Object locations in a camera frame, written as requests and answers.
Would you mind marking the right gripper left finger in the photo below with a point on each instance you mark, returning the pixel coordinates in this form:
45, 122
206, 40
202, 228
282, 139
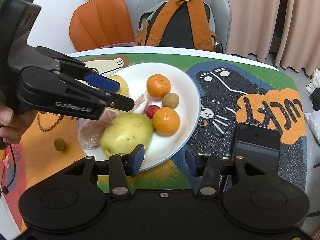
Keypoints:
122, 166

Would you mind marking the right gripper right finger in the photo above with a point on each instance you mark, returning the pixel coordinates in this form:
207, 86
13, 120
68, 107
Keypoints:
209, 168

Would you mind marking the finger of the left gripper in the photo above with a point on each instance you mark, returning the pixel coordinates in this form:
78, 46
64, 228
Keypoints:
72, 95
78, 70

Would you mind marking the yellow pear with brown spot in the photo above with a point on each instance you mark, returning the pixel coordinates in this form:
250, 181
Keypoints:
124, 89

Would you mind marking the yellow pear with stem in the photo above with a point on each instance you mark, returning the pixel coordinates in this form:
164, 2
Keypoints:
125, 132

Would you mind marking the red cherry fruit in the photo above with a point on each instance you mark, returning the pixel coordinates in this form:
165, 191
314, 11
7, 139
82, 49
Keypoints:
151, 110

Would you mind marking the large pomelo segment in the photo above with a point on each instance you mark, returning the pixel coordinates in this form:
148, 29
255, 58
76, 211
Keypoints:
91, 131

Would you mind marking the orange mandarin back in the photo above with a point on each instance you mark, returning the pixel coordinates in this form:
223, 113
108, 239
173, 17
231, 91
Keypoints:
158, 86

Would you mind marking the orange mandarin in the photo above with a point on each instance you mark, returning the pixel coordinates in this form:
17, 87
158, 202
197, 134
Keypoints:
166, 121
158, 86

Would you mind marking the orange mandarin front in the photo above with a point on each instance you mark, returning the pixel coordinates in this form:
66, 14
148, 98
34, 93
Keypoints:
166, 121

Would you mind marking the brown longan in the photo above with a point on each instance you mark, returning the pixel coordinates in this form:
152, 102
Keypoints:
59, 144
171, 100

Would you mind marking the brown longan front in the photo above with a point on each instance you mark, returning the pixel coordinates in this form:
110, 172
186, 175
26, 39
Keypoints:
59, 144

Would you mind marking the left hand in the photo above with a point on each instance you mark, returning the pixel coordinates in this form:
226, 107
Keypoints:
14, 126

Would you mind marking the white ceramic plate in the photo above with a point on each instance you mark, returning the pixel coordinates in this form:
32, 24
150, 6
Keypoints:
161, 147

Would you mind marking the black smartphone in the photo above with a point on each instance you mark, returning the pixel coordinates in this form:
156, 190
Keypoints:
259, 144

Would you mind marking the orange chair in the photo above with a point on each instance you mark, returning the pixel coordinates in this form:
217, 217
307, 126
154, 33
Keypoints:
101, 24

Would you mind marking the orange black backpack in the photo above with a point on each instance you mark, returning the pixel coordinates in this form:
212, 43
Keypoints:
185, 24

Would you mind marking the white plastic bag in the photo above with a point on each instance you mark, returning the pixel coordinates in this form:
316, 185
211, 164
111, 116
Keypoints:
313, 89

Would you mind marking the pink curtain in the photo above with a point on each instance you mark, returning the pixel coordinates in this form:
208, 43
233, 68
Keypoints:
253, 25

